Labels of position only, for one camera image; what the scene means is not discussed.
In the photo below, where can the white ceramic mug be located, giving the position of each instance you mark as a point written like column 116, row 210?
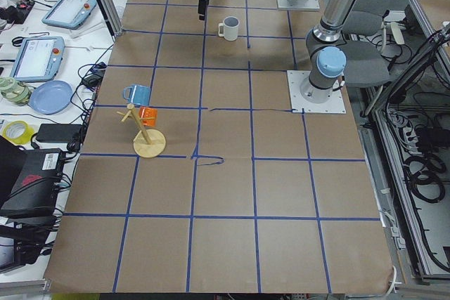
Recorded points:
column 228, row 28

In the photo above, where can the light blue mug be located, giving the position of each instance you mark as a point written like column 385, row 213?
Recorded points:
column 137, row 94

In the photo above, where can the teach pendant tablet upper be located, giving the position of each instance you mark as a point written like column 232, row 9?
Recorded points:
column 69, row 14

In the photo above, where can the teach pendant tablet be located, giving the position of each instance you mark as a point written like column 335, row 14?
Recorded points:
column 69, row 14
column 38, row 59

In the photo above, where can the orange mug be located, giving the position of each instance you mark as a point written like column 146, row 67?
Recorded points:
column 148, row 116

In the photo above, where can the grey office chair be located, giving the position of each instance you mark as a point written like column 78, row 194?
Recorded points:
column 365, row 66

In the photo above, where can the teach pendant tablet lower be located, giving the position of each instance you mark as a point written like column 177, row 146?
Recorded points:
column 38, row 59

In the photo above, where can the light blue plate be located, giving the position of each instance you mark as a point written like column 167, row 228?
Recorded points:
column 51, row 97

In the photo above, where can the black scissors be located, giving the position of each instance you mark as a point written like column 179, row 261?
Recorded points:
column 18, row 41

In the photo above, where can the green glass jar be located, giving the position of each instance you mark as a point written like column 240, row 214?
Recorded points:
column 15, row 91

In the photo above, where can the yellow tape roll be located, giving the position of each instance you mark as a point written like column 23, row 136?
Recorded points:
column 18, row 132

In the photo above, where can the black electronics box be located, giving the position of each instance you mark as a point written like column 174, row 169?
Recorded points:
column 34, row 192

